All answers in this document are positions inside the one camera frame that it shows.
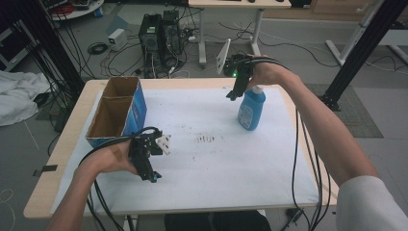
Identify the small white box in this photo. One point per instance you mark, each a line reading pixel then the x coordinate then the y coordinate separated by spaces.
pixel 117 39

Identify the grey floor mat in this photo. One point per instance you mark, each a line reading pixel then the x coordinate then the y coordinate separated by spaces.
pixel 356 112

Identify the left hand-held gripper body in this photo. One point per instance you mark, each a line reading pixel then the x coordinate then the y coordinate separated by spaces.
pixel 142 146

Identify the person's right hand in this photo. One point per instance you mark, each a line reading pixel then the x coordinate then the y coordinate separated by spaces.
pixel 269 73

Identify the black metal stand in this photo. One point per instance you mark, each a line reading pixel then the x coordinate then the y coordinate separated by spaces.
pixel 54 41
pixel 362 51

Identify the black equipment rack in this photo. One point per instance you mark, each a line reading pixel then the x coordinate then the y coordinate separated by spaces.
pixel 12 45

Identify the white table mat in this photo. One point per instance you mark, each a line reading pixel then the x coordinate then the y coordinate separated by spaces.
pixel 208 166

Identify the black computer tower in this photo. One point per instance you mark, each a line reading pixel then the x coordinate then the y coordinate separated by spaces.
pixel 150 41
pixel 171 35

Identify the black tape strip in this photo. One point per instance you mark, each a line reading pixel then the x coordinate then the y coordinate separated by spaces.
pixel 48 168

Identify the person's white sleeve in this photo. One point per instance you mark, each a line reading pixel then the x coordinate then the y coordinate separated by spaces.
pixel 372 208

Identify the white desk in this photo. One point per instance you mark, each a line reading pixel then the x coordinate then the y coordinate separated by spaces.
pixel 237 4

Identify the white stand legs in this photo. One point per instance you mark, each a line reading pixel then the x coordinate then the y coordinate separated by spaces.
pixel 351 38

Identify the white cloth heap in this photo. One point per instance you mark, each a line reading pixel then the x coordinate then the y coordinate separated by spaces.
pixel 17 96

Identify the round white table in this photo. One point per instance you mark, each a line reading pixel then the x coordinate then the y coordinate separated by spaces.
pixel 77 9

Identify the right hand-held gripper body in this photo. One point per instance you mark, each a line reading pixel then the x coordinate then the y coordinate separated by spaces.
pixel 241 67

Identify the blue spray bottle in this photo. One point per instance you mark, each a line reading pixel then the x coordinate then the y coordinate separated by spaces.
pixel 251 110

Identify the person's dark lap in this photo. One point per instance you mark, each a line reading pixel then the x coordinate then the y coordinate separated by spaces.
pixel 218 222

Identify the blue cardboard box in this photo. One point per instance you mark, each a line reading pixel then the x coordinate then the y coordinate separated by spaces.
pixel 112 114

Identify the person's left hand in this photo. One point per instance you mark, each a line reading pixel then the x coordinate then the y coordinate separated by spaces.
pixel 109 160

